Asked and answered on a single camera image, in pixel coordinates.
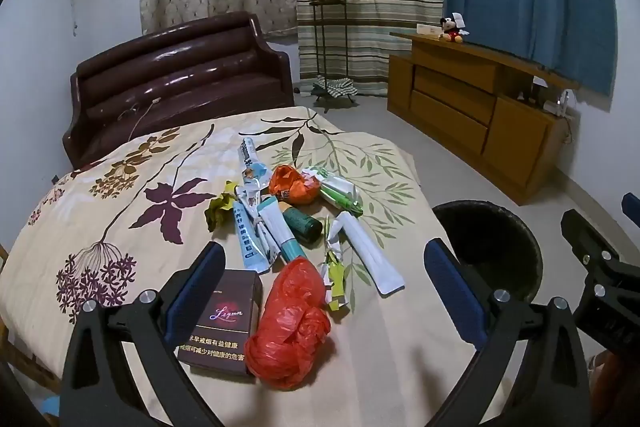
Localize wooden cabinet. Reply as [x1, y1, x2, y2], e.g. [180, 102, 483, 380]
[386, 31, 581, 206]

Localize green white wrapper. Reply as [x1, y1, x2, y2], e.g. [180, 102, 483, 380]
[302, 167, 366, 215]

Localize olive green wrapper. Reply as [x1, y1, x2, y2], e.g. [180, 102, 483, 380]
[205, 181, 240, 233]

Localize black trash bin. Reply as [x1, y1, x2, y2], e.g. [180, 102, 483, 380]
[431, 201, 544, 308]

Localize white router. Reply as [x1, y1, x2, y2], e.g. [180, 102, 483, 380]
[542, 89, 576, 115]

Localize black metal plant stand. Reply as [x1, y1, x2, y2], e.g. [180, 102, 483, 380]
[309, 0, 358, 112]

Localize blue white tube packet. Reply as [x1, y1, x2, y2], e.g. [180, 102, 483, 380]
[232, 199, 281, 273]

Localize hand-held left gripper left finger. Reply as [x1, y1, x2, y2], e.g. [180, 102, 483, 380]
[59, 241, 227, 427]

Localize teal white tube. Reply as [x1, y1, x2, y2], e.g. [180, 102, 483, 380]
[257, 199, 301, 264]

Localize mouse plush toy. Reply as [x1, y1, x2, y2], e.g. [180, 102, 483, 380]
[439, 12, 468, 44]

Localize long white sachet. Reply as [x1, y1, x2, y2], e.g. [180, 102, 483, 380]
[332, 211, 405, 295]

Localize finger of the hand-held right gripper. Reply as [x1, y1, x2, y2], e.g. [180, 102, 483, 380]
[560, 208, 626, 288]
[621, 193, 640, 228]

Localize dark brown leather sofa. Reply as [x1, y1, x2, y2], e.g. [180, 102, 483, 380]
[62, 11, 296, 170]

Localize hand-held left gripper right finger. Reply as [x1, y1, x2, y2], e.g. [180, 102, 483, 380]
[424, 237, 592, 427]

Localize dark green bottle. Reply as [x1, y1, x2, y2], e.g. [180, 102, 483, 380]
[282, 202, 323, 242]

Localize dark cigarette box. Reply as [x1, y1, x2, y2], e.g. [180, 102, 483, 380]
[177, 269, 264, 376]

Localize striped curtain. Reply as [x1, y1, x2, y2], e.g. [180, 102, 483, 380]
[290, 0, 446, 98]

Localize white charging cable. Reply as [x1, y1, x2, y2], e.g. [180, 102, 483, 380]
[117, 97, 162, 142]

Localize red plastic bag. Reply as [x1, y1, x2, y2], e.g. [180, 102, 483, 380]
[245, 256, 333, 390]

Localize yellow green wrapper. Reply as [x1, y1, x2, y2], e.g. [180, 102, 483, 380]
[320, 217, 351, 313]

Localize green checked cloth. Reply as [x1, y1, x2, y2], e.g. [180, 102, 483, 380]
[311, 76, 358, 98]

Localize orange plastic bag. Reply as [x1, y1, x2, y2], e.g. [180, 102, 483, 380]
[268, 164, 321, 205]

